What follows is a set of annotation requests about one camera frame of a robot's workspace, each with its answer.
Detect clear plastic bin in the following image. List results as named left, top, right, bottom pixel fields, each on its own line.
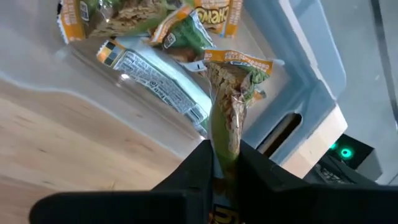
left=0, top=0, right=348, bottom=167

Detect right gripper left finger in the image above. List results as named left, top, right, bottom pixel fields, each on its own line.
left=29, top=139, right=215, bottom=224

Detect green orange Chewy granola bar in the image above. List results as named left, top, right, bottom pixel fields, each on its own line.
left=203, top=49, right=285, bottom=224
left=95, top=37, right=214, bottom=138
left=149, top=5, right=217, bottom=73
left=57, top=0, right=244, bottom=44

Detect black box with green lights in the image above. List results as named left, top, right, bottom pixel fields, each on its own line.
left=303, top=133, right=383, bottom=186

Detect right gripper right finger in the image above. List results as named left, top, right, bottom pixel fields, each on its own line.
left=237, top=139, right=398, bottom=224

